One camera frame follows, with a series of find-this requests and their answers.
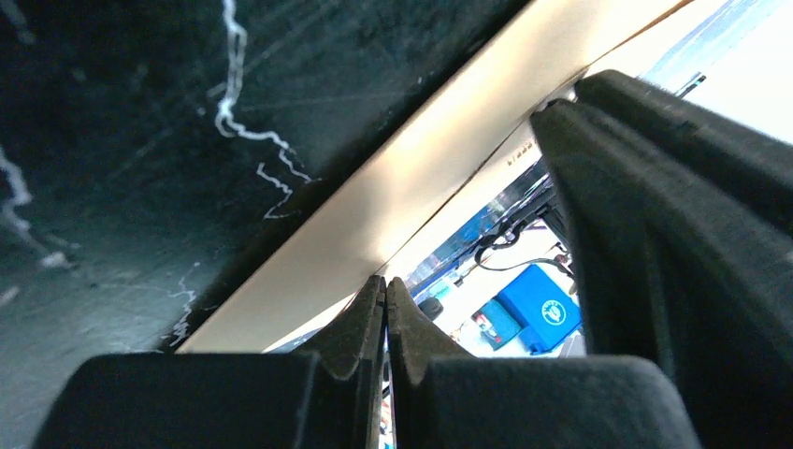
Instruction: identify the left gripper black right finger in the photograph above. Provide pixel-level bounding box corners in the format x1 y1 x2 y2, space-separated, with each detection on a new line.
385 279 700 448

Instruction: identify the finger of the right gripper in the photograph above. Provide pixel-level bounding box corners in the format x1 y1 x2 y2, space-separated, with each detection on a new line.
575 70 792 235
531 100 792 448

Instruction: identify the blue storage bin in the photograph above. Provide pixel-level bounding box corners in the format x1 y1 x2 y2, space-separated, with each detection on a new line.
495 265 582 355

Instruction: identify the teal small box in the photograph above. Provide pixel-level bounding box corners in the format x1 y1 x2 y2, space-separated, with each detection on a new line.
471 299 522 351

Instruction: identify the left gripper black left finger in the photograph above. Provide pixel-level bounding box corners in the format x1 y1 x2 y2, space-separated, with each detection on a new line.
34 276 385 448

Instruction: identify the orange envelope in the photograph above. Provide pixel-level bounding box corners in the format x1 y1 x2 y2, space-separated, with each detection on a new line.
180 1 679 353

